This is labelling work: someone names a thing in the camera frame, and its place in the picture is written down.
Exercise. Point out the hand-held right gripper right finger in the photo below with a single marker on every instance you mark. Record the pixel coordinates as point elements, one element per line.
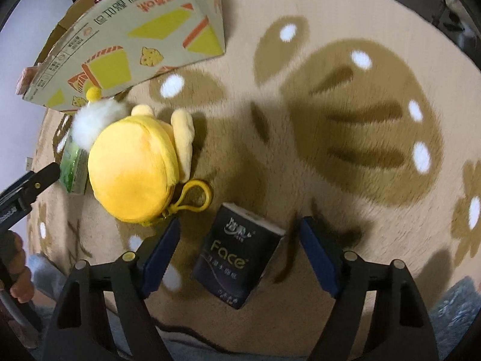
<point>319,259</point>

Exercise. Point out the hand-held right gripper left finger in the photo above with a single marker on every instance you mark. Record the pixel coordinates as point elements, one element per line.
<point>159,259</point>

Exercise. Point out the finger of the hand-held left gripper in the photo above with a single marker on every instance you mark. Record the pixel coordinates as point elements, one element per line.
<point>34,182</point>

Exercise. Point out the green tissue packet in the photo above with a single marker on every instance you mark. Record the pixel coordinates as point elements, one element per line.
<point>73,169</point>

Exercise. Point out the black tissue packet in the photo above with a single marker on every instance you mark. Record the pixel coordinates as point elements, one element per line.
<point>235,255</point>

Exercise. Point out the yellow plush pouch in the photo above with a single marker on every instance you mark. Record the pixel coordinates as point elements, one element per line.
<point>131,165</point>

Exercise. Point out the cardboard box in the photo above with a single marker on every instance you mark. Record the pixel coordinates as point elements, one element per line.
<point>124,34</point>

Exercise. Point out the person's left hand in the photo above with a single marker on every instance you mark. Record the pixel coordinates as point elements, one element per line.
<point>20,270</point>

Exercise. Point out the beige printed blanket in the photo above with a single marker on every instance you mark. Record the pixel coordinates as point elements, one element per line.
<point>338,158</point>

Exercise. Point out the light blue cloth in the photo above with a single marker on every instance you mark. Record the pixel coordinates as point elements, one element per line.
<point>451,308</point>

